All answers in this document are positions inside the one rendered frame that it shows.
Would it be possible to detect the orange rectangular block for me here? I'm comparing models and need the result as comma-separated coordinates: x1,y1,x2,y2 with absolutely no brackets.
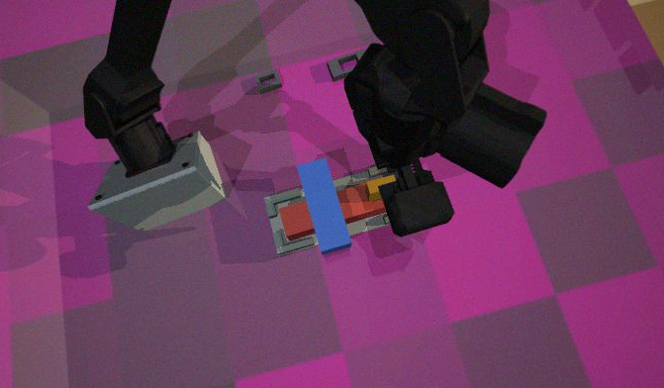
365,175,396,202

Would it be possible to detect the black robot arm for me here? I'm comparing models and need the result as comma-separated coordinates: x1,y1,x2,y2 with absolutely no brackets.
83,0,547,188

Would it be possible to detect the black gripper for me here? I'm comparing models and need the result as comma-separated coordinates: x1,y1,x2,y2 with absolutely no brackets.
343,72,455,237

